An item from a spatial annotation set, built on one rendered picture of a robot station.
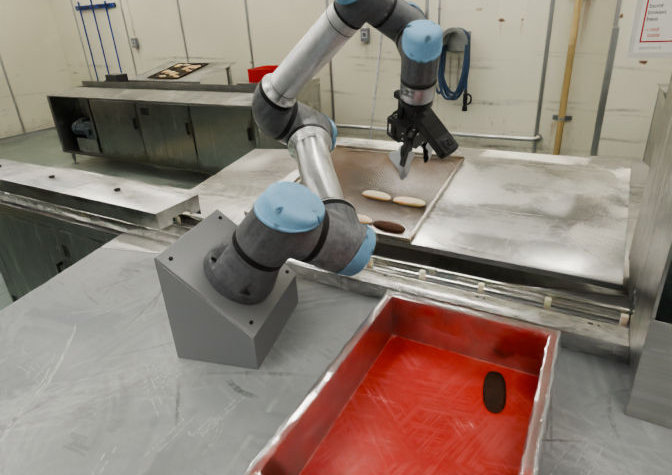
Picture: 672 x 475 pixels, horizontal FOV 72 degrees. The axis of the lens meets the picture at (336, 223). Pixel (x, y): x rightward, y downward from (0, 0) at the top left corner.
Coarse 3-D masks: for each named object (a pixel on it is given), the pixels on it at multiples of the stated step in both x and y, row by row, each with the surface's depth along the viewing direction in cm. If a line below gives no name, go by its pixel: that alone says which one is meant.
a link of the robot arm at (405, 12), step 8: (400, 0) 91; (400, 8) 91; (408, 8) 92; (416, 8) 96; (392, 16) 91; (400, 16) 91; (408, 16) 92; (416, 16) 93; (424, 16) 97; (384, 24) 92; (392, 24) 92; (400, 24) 92; (384, 32) 94; (392, 32) 93; (400, 32) 92; (392, 40) 97
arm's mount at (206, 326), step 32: (224, 224) 103; (160, 256) 86; (192, 256) 90; (192, 288) 85; (288, 288) 103; (192, 320) 89; (224, 320) 86; (256, 320) 89; (192, 352) 92; (224, 352) 90; (256, 352) 88
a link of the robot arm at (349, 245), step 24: (312, 120) 117; (288, 144) 117; (312, 144) 112; (312, 168) 106; (312, 192) 101; (336, 192) 100; (336, 216) 90; (336, 240) 87; (360, 240) 90; (312, 264) 90; (336, 264) 90; (360, 264) 92
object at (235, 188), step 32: (256, 160) 224; (288, 160) 221; (640, 160) 193; (192, 192) 187; (224, 192) 185; (256, 192) 182; (640, 192) 161; (384, 256) 129; (416, 256) 128; (448, 256) 127; (544, 288) 110; (576, 288) 109; (608, 288) 109
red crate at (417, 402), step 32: (384, 352) 92; (416, 352) 91; (448, 352) 91; (384, 384) 84; (416, 384) 83; (448, 384) 83; (480, 384) 83; (512, 384) 82; (352, 416) 78; (384, 416) 77; (416, 416) 77; (448, 416) 76; (480, 416) 76; (512, 416) 76; (320, 448) 72; (352, 448) 72; (384, 448) 71; (416, 448) 71; (448, 448) 71; (480, 448) 71; (512, 448) 70
